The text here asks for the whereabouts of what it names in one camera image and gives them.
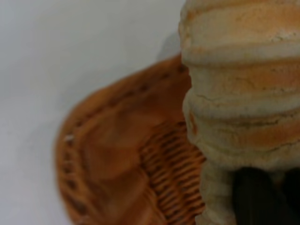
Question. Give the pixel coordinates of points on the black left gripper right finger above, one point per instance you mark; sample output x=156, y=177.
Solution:
x=293, y=194

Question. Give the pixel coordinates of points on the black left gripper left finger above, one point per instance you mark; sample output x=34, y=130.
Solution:
x=255, y=199

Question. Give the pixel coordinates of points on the ridged orange striped bread roll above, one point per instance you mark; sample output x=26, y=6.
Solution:
x=241, y=93

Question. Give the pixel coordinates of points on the rectangular woven wicker basket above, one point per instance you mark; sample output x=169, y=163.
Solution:
x=122, y=152

